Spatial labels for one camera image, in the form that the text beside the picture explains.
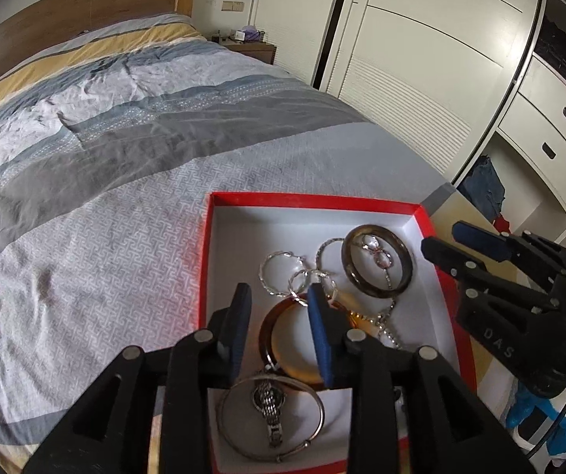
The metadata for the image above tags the silver wrist watch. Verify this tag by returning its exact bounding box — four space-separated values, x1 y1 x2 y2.
251 378 289 450

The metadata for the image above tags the thin silver bangle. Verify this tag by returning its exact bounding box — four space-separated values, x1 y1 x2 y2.
216 374 326 461

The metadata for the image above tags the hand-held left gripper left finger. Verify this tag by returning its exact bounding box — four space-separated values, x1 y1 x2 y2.
26 282 254 474

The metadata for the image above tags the person's right hand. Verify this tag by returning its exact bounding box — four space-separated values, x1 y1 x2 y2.
505 387 566 455

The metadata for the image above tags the twisted silver hoop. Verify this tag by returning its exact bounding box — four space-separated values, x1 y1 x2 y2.
315 238 348 282

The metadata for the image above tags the bed with striped duvet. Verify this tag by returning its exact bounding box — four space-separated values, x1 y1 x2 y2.
0 10 462 474

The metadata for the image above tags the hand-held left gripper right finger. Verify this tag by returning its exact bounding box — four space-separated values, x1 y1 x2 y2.
307 282 536 474

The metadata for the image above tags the beaded silver hoop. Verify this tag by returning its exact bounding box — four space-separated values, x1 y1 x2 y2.
259 251 308 297

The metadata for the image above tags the silver chain necklace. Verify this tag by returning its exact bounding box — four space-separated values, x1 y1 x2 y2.
349 276 412 351

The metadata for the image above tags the blue folded cloth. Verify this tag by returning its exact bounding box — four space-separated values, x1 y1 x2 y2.
461 155 506 218

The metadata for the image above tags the white drawer unit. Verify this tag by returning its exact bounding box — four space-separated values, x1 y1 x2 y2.
498 54 566 213

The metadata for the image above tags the wooden headboard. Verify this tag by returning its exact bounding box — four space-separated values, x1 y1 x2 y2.
0 0 199 104

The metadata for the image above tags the wooden nightstand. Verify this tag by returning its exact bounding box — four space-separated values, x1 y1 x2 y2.
224 39 278 65

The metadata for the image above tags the red jewelry box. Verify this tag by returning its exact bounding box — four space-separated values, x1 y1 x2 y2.
196 192 476 474

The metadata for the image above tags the amber bangle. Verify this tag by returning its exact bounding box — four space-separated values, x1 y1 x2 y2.
259 293 363 391

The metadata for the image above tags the dark brown bangle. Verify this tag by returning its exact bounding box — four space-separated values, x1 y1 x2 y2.
341 224 416 299

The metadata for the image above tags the white wardrobe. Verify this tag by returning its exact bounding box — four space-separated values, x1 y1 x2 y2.
258 0 548 188

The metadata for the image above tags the silver ring with stone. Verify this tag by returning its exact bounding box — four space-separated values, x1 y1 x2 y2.
359 234 385 255

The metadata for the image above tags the silver twisted ring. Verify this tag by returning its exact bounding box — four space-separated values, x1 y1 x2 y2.
288 269 337 302

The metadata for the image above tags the black cable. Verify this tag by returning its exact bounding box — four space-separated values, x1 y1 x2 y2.
525 370 566 460

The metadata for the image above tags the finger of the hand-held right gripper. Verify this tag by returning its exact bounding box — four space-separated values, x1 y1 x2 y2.
420 236 559 313
451 220 566 288

